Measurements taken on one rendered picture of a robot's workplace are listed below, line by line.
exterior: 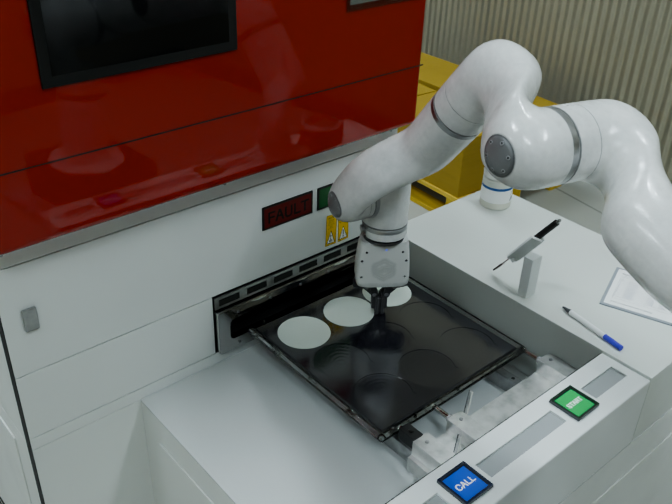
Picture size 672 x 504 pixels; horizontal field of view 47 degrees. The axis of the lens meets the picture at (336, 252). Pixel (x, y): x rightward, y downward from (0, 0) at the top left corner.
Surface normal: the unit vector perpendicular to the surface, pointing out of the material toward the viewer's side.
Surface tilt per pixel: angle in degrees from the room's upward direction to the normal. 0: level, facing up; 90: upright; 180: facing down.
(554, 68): 90
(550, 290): 0
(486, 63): 55
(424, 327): 0
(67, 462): 90
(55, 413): 90
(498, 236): 0
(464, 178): 90
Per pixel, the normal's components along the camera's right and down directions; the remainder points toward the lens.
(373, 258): 0.02, 0.50
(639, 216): -0.54, -0.29
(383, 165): -0.30, -0.06
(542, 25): -0.85, 0.25
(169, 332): 0.65, 0.41
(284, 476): 0.04, -0.85
